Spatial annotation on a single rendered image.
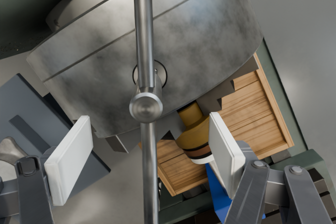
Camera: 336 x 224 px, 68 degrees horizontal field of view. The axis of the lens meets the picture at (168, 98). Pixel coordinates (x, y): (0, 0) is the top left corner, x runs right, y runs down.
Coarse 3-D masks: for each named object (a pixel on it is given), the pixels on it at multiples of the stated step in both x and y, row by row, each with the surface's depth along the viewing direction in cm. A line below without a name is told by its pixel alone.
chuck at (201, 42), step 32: (192, 0) 24; (224, 0) 26; (160, 32) 23; (192, 32) 24; (224, 32) 26; (256, 32) 30; (96, 64) 24; (128, 64) 24; (192, 64) 25; (224, 64) 26; (64, 96) 29; (96, 96) 26; (128, 96) 25; (192, 96) 25; (96, 128) 29; (128, 128) 27
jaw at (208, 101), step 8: (248, 64) 35; (256, 64) 35; (240, 72) 36; (248, 72) 36; (224, 80) 37; (232, 80) 40; (216, 88) 38; (224, 88) 37; (232, 88) 37; (200, 96) 39; (208, 96) 38; (216, 96) 38; (200, 104) 39; (208, 104) 39; (216, 104) 39; (208, 112) 40
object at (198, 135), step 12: (180, 108) 45; (192, 108) 39; (192, 120) 40; (204, 120) 39; (192, 132) 39; (204, 132) 39; (180, 144) 41; (192, 144) 40; (204, 144) 41; (192, 156) 42; (204, 156) 41
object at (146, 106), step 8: (160, 80) 21; (136, 88) 18; (144, 88) 17; (152, 88) 17; (160, 88) 19; (136, 96) 16; (144, 96) 16; (152, 96) 16; (160, 96) 17; (136, 104) 16; (144, 104) 16; (152, 104) 16; (160, 104) 16; (136, 112) 16; (144, 112) 16; (152, 112) 16; (160, 112) 16; (136, 120) 17; (144, 120) 16; (152, 120) 16
